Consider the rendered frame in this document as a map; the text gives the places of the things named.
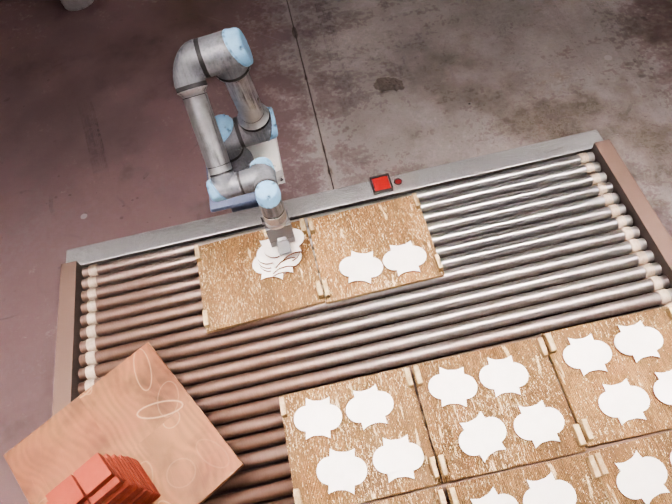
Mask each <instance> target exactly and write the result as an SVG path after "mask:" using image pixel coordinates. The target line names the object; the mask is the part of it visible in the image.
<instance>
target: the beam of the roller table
mask: <svg viewBox="0 0 672 504"><path fill-rule="evenodd" d="M599 141H603V139H602V138H601V136H600V134H599V133H598V131H597V130H592V131H588V132H584V133H579V134H575V135H570V136H566V137H562V138H557V139H553V140H548V141H544V142H540V143H535V144H531V145H526V146H522V147H518V148H513V149H509V150H504V151H500V152H496V153H491V154H487V155H482V156H478V157H474V158H469V159H465V160H461V161H456V162H452V163H447V164H443V165H439V166H434V167H430V168H425V169H421V170H417V171H412V172H408V173H403V174H399V175H395V176H390V179H391V182H392V185H393V188H394V191H391V192H386V193H382V194H378V195H374V194H373V190H372V187H371V184H370V181H368V182H364V183H359V184H355V185H351V186H346V187H342V188H337V189H333V190H329V191H324V192H320V193H316V194H311V195H307V196H302V197H298V198H294V199H289V200H285V201H283V204H284V207H285V210H287V212H288V216H289V219H290V220H295V219H299V218H303V217H308V216H312V215H317V214H321V213H325V212H330V211H334V210H338V209H343V208H347V207H352V206H356V205H360V204H365V203H369V202H373V201H378V200H382V199H387V198H391V197H395V196H400V195H404V194H408V193H413V192H417V191H422V190H426V189H430V188H435V187H439V186H443V185H448V184H452V183H457V182H461V181H465V180H470V179H474V178H478V177H483V176H487V175H492V174H496V173H500V172H505V171H509V170H513V169H518V168H522V167H527V166H531V165H535V164H540V163H544V162H548V161H553V160H557V159H562V158H566V157H570V156H575V155H577V154H579V153H584V152H586V153H588V152H591V149H592V147H593V145H594V143H595V142H599ZM397 178H400V179H401V180H402V184H400V185H396V184H394V180H395V179H397ZM261 214H262V213H261V210H260V207H259V206H258V207H254V208H250V209H245V210H241V211H236V212H232V213H228V214H223V215H219V216H214V217H210V218H206V219H201V220H197V221H192V222H188V223H184V224H179V225H175V226H170V227H166V228H162V229H157V230H153V231H149V232H144V233H140V234H135V235H131V236H127V237H122V238H118V239H113V240H109V241H105V242H100V243H96V244H91V245H87V246H83V247H78V248H74V249H69V250H67V253H66V263H68V262H73V261H77V262H78V263H79V264H80V265H81V266H82V267H83V268H85V267H88V266H89V265H93V264H102V263H106V262H111V261H115V260H120V259H124V258H128V257H133V256H137V255H141V254H146V253H150V252H155V251H159V250H163V249H168V248H172V247H176V246H181V245H185V244H190V243H194V242H198V241H203V240H207V239H211V238H216V237H220V236H225V235H229V234H233V233H238V232H242V231H246V230H251V229H255V228H260V227H264V226H265V225H262V221H261V218H260V217H261Z"/></svg>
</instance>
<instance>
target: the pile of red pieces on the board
mask: <svg viewBox="0 0 672 504"><path fill-rule="evenodd" d="M45 496H46V498H47V500H48V502H46V504H152V503H153V502H154V501H155V500H157V499H158V498H159V497H160V496H161V495H160V493H159V492H158V490H157V489H156V487H155V486H154V484H153V483H152V481H151V480H150V478H149V477H148V475H147V474H146V472H145V470H144V469H143V467H142V466H141V464H140V463H139V461H138V460H136V459H133V458H132V457H131V458H130V457H129V456H122V455H119V456H116V455H115V454H113V455H112V456H110V455H108V454H105V455H103V456H102V454H100V453H98V452H97V453H96V454H95V455H94V456H92V457H91V458H90V459H89V460H88V461H86V462H85V463H84V464H83V465H82V466H81V467H79V468H78V469H77V470H76V471H75V472H73V475H69V476H68V477H67V478H66V479H65V480H63V481H62V482H61V483H60V484H59V485H57V486H56V487H55V488H54V489H53V490H51V491H50V492H49V493H48V494H47V495H45Z"/></svg>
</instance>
